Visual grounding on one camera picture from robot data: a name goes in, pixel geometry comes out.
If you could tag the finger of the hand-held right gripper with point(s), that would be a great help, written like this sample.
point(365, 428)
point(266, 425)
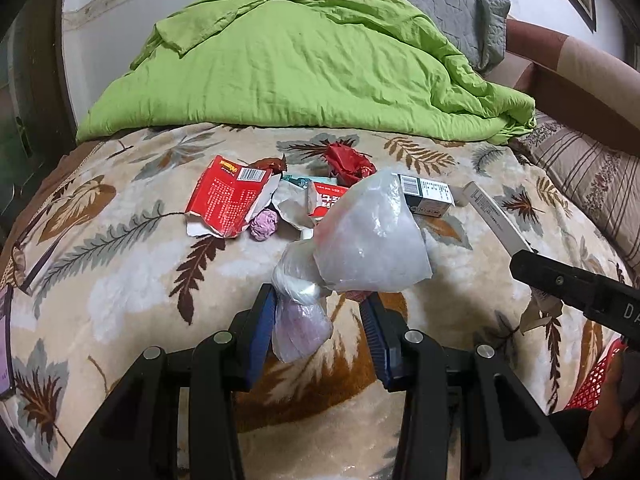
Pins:
point(550, 275)

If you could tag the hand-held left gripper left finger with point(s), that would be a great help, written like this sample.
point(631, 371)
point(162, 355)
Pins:
point(264, 340)

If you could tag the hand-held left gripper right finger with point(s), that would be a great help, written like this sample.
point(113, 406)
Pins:
point(375, 345)

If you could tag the red plastic mesh basket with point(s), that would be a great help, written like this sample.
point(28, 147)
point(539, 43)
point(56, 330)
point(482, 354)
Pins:
point(592, 385)

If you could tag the long white cardboard box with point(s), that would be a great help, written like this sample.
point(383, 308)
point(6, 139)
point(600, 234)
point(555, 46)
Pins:
point(492, 215)

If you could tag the clear knotted plastic bag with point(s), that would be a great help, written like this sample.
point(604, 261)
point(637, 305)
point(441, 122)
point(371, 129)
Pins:
point(370, 240)

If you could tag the pink paper ball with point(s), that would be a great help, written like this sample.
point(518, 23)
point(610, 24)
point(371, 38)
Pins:
point(264, 225)

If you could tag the red plastic bag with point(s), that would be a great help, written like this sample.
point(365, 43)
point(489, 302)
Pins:
point(347, 160)

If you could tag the person's right hand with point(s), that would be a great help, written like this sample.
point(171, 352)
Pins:
point(620, 410)

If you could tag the striped brown pillow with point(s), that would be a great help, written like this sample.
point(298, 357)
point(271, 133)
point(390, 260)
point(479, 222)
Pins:
point(585, 170)

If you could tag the torn white paper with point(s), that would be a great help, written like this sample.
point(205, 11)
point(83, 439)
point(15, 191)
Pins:
point(290, 202)

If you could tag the small black white box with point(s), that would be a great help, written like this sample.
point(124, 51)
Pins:
point(430, 195)

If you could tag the torn red carton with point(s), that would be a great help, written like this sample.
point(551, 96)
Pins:
point(225, 200)

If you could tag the small red white box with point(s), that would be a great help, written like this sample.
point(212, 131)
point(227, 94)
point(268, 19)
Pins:
point(325, 200)

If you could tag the leaf printed blanket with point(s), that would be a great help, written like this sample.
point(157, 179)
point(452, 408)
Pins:
point(125, 260)

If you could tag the light blue packet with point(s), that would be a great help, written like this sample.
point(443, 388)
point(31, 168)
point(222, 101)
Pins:
point(305, 180)

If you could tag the dark red foil wrapper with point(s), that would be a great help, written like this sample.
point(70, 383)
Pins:
point(265, 164)

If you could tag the brown padded headboard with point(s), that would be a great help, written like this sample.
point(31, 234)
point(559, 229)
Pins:
point(575, 70)

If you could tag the green quilt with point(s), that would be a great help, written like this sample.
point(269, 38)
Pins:
point(300, 70)

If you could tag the grey quilted pillow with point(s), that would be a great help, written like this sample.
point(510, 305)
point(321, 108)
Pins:
point(435, 0)

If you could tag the wooden glass-door cabinet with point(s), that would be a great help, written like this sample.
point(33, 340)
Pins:
point(30, 110)

